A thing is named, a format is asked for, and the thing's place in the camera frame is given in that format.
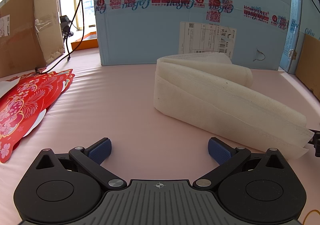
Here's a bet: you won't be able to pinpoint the small black device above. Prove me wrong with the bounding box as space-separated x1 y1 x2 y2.
59 15 74 37

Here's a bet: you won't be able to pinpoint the orange rubber band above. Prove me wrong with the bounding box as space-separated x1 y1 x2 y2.
302 209 320 225

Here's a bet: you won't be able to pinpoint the white fabric shopping bag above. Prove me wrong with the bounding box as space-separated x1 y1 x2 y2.
152 52 314 161

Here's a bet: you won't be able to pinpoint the black power cable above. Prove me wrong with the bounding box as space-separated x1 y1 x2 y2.
34 0 93 74

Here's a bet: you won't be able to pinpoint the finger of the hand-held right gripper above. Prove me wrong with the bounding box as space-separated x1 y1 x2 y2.
308 128 320 158

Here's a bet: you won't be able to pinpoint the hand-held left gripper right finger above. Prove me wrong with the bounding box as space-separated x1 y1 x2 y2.
192 137 285 188

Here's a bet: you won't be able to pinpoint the red floral paper decorations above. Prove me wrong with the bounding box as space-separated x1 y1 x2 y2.
0 68 75 163

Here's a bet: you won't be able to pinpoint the narrow blue cardboard box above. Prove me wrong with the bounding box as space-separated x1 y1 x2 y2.
279 0 320 75

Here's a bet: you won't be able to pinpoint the taped brown cardboard box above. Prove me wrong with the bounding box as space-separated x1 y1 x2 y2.
0 0 66 78

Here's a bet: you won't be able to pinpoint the torn brown cardboard box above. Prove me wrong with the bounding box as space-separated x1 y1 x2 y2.
295 33 320 101

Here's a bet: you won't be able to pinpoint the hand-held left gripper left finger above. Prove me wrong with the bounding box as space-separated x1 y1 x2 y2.
35 137 128 190

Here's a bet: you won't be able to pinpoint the orange flat board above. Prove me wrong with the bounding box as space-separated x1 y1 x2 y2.
71 39 99 51

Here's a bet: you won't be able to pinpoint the large blue cardboard box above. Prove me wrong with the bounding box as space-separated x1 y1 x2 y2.
92 0 293 70

